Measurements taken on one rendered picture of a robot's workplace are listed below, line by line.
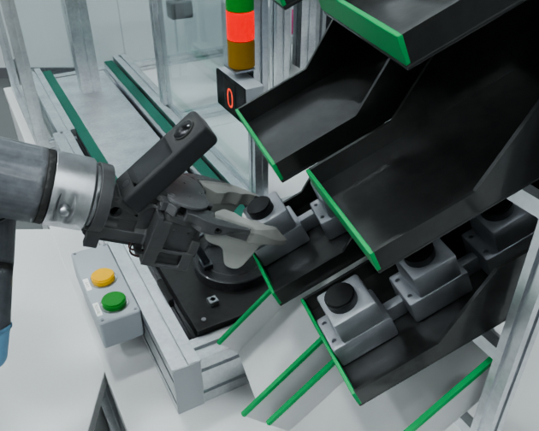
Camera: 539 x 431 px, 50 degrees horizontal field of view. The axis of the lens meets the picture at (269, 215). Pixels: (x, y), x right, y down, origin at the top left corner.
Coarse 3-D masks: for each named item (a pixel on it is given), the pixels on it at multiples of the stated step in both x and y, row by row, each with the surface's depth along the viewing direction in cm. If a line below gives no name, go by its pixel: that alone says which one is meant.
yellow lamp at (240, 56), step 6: (228, 42) 101; (234, 42) 101; (246, 42) 101; (252, 42) 101; (228, 48) 102; (234, 48) 101; (240, 48) 101; (246, 48) 101; (252, 48) 102; (228, 54) 103; (234, 54) 102; (240, 54) 101; (246, 54) 102; (252, 54) 103; (228, 60) 103; (234, 60) 102; (240, 60) 102; (246, 60) 102; (252, 60) 103; (228, 66) 104; (234, 66) 103; (240, 66) 103; (246, 66) 103; (252, 66) 104
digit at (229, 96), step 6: (228, 84) 106; (228, 90) 107; (234, 90) 104; (228, 96) 108; (234, 96) 105; (228, 102) 108; (234, 102) 106; (228, 108) 109; (234, 108) 107; (234, 114) 107
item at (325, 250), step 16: (304, 192) 72; (304, 208) 73; (320, 240) 68; (336, 240) 67; (352, 240) 62; (256, 256) 67; (288, 256) 68; (304, 256) 67; (320, 256) 66; (336, 256) 62; (352, 256) 63; (272, 272) 67; (288, 272) 66; (304, 272) 65; (320, 272) 63; (336, 272) 63; (272, 288) 63; (288, 288) 62; (304, 288) 63
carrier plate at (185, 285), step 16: (160, 272) 103; (176, 272) 102; (192, 272) 102; (176, 288) 98; (192, 288) 98; (208, 288) 98; (256, 288) 98; (192, 304) 95; (208, 304) 95; (224, 304) 95; (240, 304) 95; (192, 320) 92; (208, 320) 92; (224, 320) 92
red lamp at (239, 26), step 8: (232, 16) 98; (240, 16) 98; (248, 16) 98; (232, 24) 99; (240, 24) 98; (248, 24) 99; (232, 32) 100; (240, 32) 99; (248, 32) 100; (232, 40) 100; (240, 40) 100; (248, 40) 100
